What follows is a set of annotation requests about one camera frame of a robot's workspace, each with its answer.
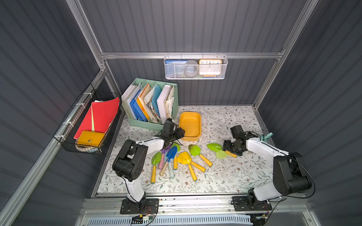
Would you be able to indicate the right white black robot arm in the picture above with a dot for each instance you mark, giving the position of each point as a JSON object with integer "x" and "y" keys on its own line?
{"x": 289, "y": 173}

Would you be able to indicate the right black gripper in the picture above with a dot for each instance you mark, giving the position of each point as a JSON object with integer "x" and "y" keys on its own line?
{"x": 230, "y": 145}

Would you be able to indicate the teal spray bottle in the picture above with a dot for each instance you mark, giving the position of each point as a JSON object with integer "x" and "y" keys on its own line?
{"x": 265, "y": 137}

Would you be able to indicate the lime shovel yellow handle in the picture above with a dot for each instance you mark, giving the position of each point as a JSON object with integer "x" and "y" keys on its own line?
{"x": 175, "y": 162}

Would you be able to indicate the yellow plastic storage box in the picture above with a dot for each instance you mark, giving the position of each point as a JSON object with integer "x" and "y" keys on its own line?
{"x": 191, "y": 123}

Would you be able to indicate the light green shovel wooden handle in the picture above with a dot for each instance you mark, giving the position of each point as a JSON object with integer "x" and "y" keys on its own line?
{"x": 221, "y": 154}

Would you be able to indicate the black wire side basket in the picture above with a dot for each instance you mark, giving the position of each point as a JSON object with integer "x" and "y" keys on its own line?
{"x": 65, "y": 135}

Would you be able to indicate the blue shovel wooden handle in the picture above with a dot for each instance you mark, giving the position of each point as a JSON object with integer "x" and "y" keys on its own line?
{"x": 173, "y": 149}

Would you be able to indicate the purple shovel pink handle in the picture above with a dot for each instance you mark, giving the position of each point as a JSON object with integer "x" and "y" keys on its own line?
{"x": 163, "y": 151}

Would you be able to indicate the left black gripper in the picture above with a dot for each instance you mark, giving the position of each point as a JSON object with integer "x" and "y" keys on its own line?
{"x": 175, "y": 134}

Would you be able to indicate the blue box in basket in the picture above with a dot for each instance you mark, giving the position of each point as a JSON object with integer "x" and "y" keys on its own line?
{"x": 174, "y": 68}

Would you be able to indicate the green shovel yellow handle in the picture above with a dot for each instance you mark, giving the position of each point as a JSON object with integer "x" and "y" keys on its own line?
{"x": 217, "y": 147}
{"x": 196, "y": 151}
{"x": 155, "y": 160}

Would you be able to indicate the green file organizer box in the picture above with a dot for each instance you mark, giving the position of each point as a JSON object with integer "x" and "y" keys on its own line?
{"x": 147, "y": 101}

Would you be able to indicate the yellow shovel long handle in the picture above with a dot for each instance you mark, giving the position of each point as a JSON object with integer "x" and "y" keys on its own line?
{"x": 182, "y": 161}

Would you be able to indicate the white orange alarm clock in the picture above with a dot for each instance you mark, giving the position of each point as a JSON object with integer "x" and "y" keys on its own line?
{"x": 210, "y": 67}

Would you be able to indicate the white books in organizer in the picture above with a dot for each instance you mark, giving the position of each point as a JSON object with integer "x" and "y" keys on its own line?
{"x": 161, "y": 103}

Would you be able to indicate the yellow wallet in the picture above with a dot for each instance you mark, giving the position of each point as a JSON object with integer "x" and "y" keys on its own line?
{"x": 90, "y": 138}

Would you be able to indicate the grey tape roll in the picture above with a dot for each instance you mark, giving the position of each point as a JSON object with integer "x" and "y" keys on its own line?
{"x": 191, "y": 68}

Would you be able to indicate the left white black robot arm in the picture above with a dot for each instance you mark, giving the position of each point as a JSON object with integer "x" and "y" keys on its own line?
{"x": 130, "y": 160}

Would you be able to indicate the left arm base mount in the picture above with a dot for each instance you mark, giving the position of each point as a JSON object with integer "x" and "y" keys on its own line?
{"x": 145, "y": 206}

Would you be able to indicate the blue folders in organizer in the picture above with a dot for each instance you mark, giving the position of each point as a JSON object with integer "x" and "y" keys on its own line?
{"x": 139, "y": 115}

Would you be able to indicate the red folder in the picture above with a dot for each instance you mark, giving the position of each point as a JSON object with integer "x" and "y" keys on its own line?
{"x": 99, "y": 116}

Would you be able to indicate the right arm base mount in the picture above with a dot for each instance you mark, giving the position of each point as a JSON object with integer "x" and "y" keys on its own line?
{"x": 245, "y": 203}

